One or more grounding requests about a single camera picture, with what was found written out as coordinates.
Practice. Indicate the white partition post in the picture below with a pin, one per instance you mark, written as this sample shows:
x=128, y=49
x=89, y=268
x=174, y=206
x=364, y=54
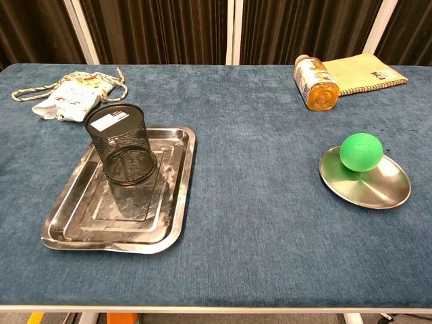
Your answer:
x=234, y=33
x=380, y=25
x=81, y=32

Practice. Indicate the tan spiral notebook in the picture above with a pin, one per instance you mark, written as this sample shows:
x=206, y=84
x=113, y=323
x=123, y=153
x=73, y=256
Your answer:
x=364, y=72

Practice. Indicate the white printed snack bag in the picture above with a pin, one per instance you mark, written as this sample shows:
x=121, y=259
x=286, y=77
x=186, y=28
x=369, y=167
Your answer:
x=74, y=98

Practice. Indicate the rectangular steel tray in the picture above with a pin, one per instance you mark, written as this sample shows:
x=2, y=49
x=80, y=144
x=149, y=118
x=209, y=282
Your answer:
x=118, y=229

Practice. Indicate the dark brown pleated curtain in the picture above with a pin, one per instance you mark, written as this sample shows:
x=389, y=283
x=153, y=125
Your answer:
x=411, y=30
x=152, y=30
x=33, y=30
x=303, y=27

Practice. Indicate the round steel plate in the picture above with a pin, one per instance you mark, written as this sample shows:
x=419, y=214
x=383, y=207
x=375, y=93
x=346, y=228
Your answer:
x=371, y=189

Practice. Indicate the amber tea bottle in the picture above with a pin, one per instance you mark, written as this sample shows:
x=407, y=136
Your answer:
x=317, y=87

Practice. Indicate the black cylindrical canister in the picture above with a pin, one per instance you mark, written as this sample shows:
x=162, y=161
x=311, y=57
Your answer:
x=125, y=148

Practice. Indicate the white metal table frame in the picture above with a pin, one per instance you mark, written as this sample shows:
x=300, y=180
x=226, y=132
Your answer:
x=216, y=309

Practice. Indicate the blue fabric table cover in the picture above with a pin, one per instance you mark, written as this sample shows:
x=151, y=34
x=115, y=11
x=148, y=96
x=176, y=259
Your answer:
x=253, y=168

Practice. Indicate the green rubber ball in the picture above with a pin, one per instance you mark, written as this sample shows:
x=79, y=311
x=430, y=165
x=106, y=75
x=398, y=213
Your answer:
x=361, y=152

